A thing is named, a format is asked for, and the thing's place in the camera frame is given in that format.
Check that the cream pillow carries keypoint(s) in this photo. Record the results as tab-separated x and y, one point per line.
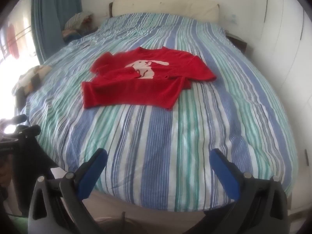
165	6

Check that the striped bed duvet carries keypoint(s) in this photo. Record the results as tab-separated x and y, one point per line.
156	136

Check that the pile of patterned clothes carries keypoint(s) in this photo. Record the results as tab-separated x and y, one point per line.
78	25

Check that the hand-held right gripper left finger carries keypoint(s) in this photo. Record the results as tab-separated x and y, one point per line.
93	170

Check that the dark wooden nightstand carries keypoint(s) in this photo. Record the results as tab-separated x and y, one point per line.
237	42

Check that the red sweater with white rabbit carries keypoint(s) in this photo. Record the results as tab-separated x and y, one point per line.
136	90

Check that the blue curtain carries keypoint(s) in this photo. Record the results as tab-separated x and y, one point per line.
48	14

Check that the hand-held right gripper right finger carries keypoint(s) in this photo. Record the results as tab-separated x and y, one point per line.
224	173

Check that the white wardrobe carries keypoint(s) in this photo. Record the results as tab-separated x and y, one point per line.
282	41

